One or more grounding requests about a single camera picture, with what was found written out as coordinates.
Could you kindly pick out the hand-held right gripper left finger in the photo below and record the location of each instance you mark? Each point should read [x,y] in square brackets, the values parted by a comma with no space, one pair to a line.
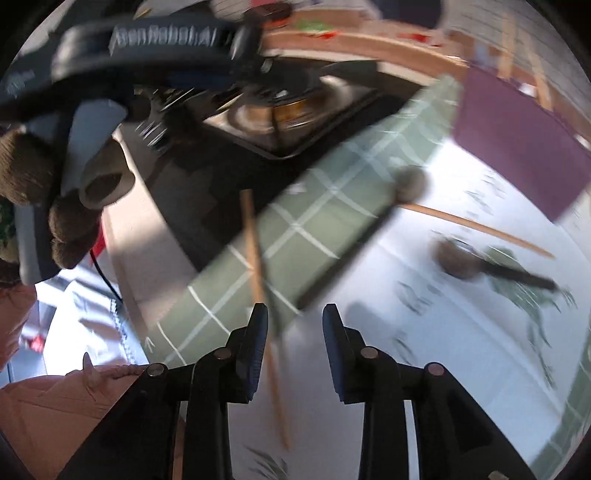
[256,350]

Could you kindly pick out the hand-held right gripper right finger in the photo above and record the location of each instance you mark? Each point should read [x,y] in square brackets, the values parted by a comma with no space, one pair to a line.
[334,355]

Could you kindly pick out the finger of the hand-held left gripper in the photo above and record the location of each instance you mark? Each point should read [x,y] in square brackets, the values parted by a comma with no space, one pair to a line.
[286,78]
[247,37]

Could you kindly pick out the wooden chopstick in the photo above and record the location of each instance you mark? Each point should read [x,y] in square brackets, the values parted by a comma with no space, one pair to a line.
[540,78]
[475,227]
[253,249]
[507,46]

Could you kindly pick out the black spoon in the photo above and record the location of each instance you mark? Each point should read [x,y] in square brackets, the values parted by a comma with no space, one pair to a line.
[457,261]

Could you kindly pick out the purple utensil container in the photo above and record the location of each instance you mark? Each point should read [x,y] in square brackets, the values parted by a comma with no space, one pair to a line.
[517,138]

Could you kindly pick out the person's left hand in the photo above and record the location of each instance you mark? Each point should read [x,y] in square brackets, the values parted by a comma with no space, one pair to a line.
[74,230]

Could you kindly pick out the green checked white tablecloth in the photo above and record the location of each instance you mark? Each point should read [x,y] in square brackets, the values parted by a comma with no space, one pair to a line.
[323,217]

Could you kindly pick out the black gas stove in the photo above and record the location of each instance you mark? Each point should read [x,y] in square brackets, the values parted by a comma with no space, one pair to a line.
[194,194]

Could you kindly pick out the person's pink clothing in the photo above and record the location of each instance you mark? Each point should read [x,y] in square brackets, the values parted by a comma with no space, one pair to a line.
[46,415]

